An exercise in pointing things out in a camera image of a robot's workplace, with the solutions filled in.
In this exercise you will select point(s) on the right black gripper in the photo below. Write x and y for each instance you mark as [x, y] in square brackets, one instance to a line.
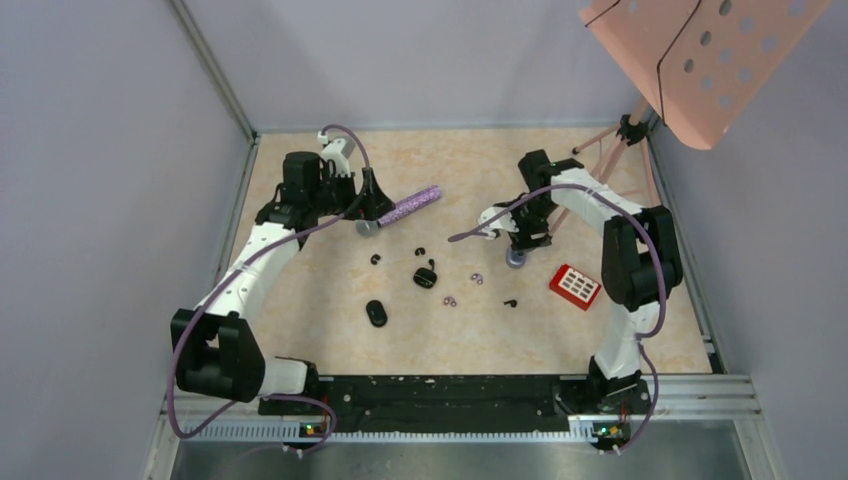
[523, 240]

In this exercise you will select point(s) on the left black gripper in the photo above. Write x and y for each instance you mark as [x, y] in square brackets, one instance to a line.
[375, 203]

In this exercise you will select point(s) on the lavender earbud charging case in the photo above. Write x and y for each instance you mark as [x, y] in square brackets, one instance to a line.
[515, 259]

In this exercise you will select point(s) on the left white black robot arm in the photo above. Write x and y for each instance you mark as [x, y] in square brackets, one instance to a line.
[216, 352]

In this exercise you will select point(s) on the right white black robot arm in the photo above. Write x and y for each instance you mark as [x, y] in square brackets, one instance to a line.
[640, 264]

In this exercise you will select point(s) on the open black earbud case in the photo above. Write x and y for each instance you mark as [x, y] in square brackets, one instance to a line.
[426, 277]

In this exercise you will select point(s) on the closed black earbud case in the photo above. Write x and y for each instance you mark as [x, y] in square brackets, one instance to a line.
[376, 313]

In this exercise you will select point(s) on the purple glitter microphone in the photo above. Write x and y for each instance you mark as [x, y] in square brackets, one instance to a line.
[403, 209]

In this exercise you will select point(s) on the red white toy block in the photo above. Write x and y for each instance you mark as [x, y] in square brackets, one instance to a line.
[575, 286]

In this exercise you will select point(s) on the pink music stand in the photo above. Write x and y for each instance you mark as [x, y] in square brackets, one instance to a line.
[698, 64]

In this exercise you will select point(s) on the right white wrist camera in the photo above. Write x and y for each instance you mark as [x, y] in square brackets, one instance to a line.
[495, 221]

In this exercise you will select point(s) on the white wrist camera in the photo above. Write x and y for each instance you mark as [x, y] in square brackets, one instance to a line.
[495, 221]
[337, 152]

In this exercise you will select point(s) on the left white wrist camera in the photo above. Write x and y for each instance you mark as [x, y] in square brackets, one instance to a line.
[337, 152]

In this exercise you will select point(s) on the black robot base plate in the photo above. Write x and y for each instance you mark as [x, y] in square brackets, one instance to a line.
[463, 404]

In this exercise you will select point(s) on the aluminium frame rail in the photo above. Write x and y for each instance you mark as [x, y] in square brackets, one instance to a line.
[706, 398]

